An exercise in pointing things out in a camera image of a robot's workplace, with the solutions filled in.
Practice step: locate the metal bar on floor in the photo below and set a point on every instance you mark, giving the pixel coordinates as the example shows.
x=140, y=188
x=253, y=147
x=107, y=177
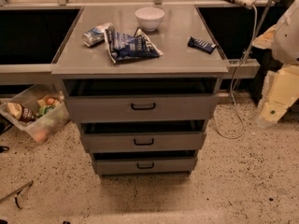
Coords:
x=15, y=193

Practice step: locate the clear plastic bin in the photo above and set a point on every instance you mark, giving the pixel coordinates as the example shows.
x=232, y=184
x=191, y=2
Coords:
x=34, y=98

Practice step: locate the white bowl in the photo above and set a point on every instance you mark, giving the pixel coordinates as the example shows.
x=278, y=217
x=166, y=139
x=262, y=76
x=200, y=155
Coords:
x=149, y=18

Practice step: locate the grey drawer cabinet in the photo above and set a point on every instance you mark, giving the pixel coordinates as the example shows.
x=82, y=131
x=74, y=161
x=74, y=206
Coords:
x=179, y=62

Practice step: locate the grey bottom drawer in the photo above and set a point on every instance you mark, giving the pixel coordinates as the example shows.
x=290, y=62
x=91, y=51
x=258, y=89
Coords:
x=125, y=163

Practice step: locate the green packet in bin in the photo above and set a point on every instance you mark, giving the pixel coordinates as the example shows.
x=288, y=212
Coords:
x=45, y=109

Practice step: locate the crushed silver blue can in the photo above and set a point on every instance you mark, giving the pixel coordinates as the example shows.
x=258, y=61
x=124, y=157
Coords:
x=96, y=34

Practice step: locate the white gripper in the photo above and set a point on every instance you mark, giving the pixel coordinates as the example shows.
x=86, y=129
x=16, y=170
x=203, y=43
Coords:
x=287, y=41

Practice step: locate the brown snack bag in bin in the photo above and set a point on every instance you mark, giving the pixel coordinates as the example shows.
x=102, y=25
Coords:
x=21, y=112

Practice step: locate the dark blue snack bar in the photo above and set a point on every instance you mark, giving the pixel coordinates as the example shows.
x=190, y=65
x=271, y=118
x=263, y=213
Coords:
x=201, y=45

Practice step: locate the red apple in bin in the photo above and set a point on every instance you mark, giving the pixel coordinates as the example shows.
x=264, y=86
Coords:
x=50, y=101

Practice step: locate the grey top drawer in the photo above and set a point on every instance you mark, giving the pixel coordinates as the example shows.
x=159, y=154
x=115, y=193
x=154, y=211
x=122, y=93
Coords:
x=117, y=100

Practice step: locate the blue chip bag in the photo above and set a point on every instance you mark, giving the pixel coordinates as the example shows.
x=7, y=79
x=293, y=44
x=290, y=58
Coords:
x=122, y=46

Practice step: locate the grey drawer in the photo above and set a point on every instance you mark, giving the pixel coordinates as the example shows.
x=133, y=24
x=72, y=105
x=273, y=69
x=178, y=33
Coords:
x=125, y=163
x=117, y=100
x=143, y=136

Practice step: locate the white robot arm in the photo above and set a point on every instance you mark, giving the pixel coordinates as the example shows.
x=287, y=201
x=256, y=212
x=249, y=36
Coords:
x=282, y=38

